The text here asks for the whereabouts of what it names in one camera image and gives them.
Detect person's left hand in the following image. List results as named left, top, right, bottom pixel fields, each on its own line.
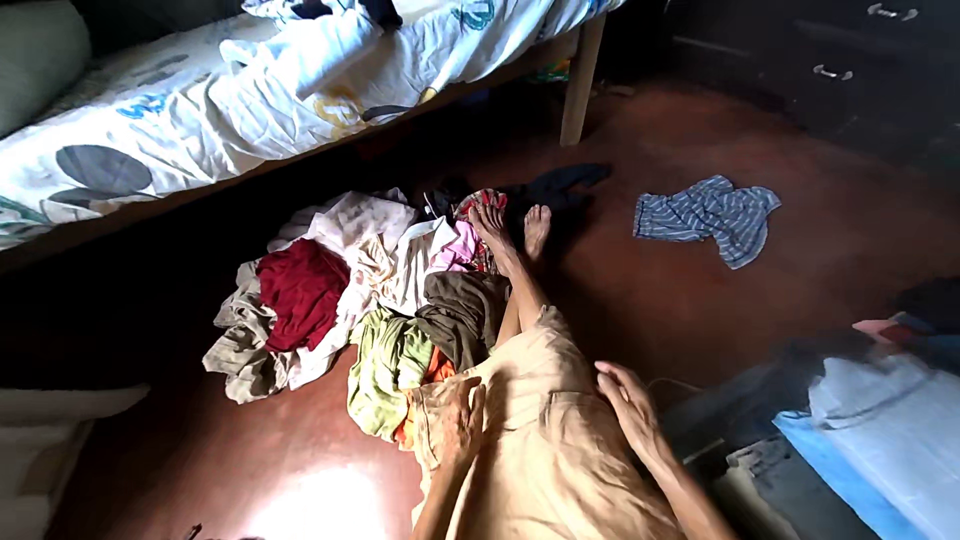
left=432, top=375, right=488, bottom=471

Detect person's right hand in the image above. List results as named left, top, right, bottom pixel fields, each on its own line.
left=594, top=360, right=670, bottom=468

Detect person's right forearm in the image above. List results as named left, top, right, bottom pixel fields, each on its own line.
left=645, top=448, right=740, bottom=540

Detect person's left forearm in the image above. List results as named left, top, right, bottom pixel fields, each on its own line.
left=413, top=459, right=475, bottom=540

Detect person's legs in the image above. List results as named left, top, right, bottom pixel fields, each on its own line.
left=409, top=203, right=688, bottom=540

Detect blue striped shorts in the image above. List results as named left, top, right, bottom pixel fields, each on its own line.
left=633, top=174, right=783, bottom=271

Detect pile of clothes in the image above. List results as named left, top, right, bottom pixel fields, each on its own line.
left=202, top=176, right=515, bottom=453

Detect black cloth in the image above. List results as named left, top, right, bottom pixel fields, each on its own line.
left=504, top=162, right=613, bottom=219

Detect pink red cloth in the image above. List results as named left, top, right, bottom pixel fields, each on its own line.
left=852, top=312, right=960, bottom=370

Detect translucent white plastic bag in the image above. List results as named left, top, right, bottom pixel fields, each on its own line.
left=807, top=354, right=960, bottom=540

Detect wooden bed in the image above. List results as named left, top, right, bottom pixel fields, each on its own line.
left=0, top=10, right=607, bottom=276

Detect white patterned bed sheet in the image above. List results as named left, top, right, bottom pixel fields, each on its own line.
left=0, top=0, right=627, bottom=252

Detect light blue white garment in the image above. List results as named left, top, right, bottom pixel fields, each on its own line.
left=219, top=0, right=404, bottom=101

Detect black drawer cabinet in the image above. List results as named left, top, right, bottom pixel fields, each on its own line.
left=663, top=0, right=960, bottom=177

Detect white plastic chair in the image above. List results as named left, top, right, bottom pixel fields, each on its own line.
left=0, top=383, right=151, bottom=540

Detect grey green pillow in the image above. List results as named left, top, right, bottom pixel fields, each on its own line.
left=0, top=0, right=93, bottom=141

